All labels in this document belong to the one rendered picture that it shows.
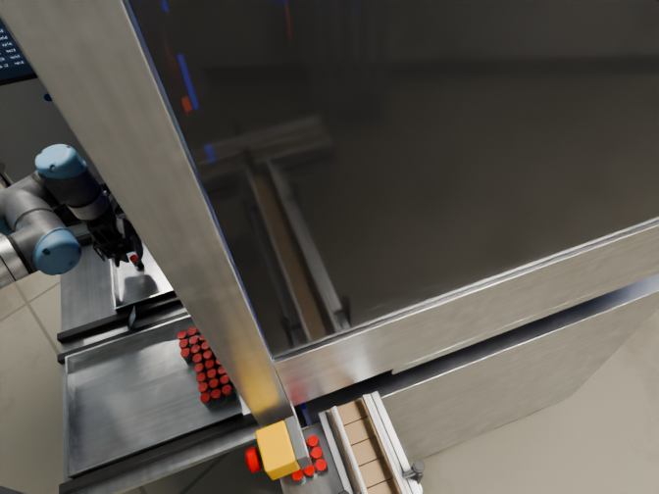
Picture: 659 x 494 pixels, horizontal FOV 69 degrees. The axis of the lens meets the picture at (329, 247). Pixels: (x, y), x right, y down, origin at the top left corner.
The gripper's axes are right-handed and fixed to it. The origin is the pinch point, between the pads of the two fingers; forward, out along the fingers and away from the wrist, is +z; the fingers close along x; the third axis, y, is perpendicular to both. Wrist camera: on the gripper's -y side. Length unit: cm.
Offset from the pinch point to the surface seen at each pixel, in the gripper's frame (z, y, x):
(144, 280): 5.2, 5.0, 0.4
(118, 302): 3.5, 10.0, -6.0
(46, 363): 92, -39, -72
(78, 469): 4.8, 45.1, -17.3
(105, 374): 5.0, 26.9, -10.9
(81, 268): 5.1, -5.6, -14.8
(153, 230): -61, 54, 22
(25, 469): 92, 3, -80
